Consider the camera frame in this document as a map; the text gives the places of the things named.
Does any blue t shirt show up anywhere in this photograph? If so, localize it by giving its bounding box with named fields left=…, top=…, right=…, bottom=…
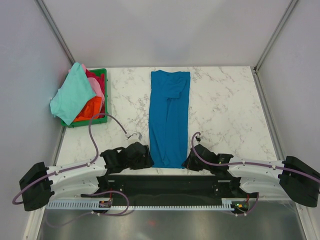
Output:
left=148, top=70, right=191, bottom=169

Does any dark red t shirt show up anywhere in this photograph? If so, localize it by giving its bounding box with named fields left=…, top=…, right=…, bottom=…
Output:
left=85, top=70, right=106, bottom=118

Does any left aluminium frame post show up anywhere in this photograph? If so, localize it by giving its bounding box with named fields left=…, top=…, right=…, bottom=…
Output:
left=34, top=0, right=76, bottom=66

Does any right aluminium frame post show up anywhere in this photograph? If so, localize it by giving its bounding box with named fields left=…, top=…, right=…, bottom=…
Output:
left=253, top=0, right=300, bottom=73

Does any aluminium frame post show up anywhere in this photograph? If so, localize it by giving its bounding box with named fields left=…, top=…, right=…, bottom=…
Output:
left=253, top=0, right=300, bottom=73
left=34, top=0, right=76, bottom=66

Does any green plastic bin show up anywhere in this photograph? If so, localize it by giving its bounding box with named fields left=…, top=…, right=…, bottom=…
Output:
left=60, top=68, right=108, bottom=128

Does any white slotted cable duct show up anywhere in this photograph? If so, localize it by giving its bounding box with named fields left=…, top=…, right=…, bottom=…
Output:
left=45, top=198, right=235, bottom=211

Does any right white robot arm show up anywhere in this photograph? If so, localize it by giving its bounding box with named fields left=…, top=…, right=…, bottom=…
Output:
left=182, top=144, right=320, bottom=208

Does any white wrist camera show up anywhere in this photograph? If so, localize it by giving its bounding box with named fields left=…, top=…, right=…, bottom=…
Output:
left=126, top=132, right=143, bottom=143
left=195, top=135, right=201, bottom=143

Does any teal t shirt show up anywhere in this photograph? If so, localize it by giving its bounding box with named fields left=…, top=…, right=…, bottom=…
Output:
left=49, top=62, right=97, bottom=126

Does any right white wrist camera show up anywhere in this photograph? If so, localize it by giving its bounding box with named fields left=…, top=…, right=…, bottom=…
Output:
left=195, top=135, right=201, bottom=143

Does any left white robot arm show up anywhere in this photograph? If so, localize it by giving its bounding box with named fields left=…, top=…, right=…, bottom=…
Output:
left=19, top=142, right=154, bottom=212

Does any aluminium front rail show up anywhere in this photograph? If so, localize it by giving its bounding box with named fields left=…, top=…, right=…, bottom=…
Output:
left=34, top=179, right=308, bottom=201

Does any orange t shirt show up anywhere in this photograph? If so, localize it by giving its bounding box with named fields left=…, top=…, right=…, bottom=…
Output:
left=73, top=96, right=102, bottom=122

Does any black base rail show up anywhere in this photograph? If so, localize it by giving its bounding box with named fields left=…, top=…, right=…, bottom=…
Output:
left=92, top=174, right=257, bottom=205

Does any pink t shirt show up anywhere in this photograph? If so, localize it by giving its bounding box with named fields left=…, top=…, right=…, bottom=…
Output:
left=81, top=64, right=105, bottom=102

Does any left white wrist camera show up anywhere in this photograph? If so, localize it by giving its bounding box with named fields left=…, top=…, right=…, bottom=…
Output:
left=126, top=132, right=143, bottom=143

